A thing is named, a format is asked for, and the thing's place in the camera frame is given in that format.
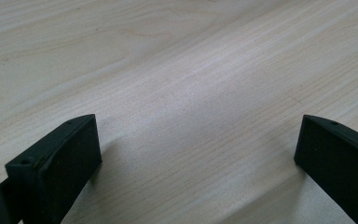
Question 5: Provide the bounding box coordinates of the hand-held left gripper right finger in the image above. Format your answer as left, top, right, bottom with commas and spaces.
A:
294, 114, 358, 224

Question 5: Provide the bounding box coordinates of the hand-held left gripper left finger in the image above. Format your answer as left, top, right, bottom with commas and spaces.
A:
5, 113, 103, 224

